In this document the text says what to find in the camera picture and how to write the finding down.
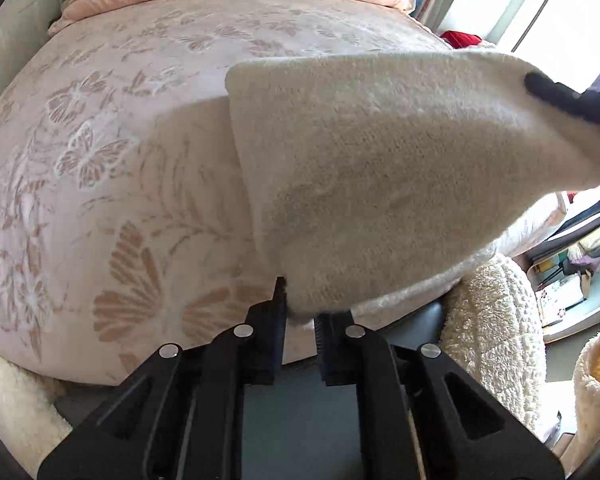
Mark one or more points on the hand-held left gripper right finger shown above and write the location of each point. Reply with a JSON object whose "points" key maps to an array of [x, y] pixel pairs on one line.
{"points": [[322, 345]]}

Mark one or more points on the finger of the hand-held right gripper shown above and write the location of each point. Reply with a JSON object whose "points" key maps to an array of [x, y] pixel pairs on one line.
{"points": [[555, 94]]}

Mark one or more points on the cream sweater with black hearts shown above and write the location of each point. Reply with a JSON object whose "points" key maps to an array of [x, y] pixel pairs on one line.
{"points": [[380, 170]]}

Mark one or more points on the person's cream fleece clothing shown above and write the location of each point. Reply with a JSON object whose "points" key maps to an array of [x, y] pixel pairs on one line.
{"points": [[592, 410]]}

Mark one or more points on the blue upholstered bed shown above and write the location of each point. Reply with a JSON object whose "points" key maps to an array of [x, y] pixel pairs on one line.
{"points": [[300, 420]]}

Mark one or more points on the window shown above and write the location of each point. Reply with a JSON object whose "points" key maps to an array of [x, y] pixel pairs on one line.
{"points": [[545, 10]]}

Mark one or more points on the red cloth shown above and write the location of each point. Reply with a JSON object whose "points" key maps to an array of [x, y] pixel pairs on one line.
{"points": [[460, 37]]}

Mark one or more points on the pink butterfly print blanket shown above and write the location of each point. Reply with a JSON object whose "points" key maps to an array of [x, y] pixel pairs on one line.
{"points": [[105, 185]]}

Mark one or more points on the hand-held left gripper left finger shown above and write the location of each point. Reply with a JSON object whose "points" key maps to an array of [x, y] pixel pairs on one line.
{"points": [[279, 330]]}

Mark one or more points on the white fluffy throw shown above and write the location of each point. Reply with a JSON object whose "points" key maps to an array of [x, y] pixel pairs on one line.
{"points": [[495, 320]]}

